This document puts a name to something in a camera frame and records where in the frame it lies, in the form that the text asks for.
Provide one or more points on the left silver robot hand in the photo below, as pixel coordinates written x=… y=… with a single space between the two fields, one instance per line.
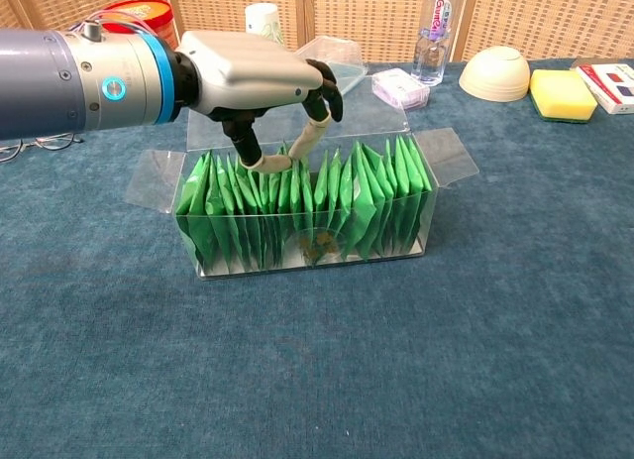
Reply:
x=247 y=67

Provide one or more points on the clear plastic box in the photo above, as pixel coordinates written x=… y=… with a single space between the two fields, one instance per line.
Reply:
x=446 y=151

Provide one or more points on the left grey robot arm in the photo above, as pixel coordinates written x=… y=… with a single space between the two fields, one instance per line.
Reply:
x=49 y=82

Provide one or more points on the clear food container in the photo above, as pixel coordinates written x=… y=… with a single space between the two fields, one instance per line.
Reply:
x=342 y=57

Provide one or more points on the red cylindrical tub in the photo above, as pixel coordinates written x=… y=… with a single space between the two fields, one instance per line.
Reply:
x=143 y=10

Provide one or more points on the white red card box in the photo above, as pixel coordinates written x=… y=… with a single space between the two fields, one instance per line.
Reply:
x=611 y=87

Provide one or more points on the stack of white paper cups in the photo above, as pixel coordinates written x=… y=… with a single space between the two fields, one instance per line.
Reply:
x=262 y=20

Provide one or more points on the wicker folding screen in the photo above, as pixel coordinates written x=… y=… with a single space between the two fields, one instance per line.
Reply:
x=213 y=8

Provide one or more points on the small purple plastic case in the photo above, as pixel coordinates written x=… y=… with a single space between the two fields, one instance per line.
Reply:
x=398 y=88

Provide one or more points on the clear plastic water bottle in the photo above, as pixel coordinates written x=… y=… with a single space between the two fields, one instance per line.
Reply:
x=436 y=33

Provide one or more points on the cream upturned bowl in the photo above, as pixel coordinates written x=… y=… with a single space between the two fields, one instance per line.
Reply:
x=495 y=75

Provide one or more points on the thin-framed eyeglasses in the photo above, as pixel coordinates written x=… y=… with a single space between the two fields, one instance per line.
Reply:
x=7 y=149

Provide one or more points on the yellow green sponge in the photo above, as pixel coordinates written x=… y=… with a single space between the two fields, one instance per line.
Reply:
x=562 y=94

